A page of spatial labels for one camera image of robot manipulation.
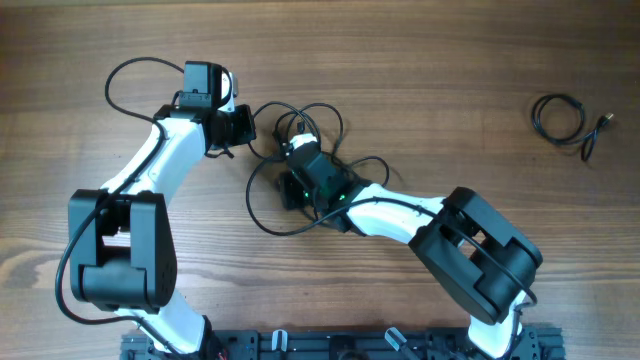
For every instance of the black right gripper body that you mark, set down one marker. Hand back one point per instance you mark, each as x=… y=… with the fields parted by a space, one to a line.
x=289 y=190

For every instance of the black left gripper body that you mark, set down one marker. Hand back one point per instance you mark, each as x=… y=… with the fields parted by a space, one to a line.
x=240 y=125

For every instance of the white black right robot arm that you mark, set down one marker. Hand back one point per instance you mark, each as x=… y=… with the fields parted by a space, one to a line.
x=481 y=260

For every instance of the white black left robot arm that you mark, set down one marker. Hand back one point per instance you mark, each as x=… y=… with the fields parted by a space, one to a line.
x=121 y=256

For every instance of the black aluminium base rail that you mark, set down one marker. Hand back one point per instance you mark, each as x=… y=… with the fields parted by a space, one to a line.
x=534 y=343

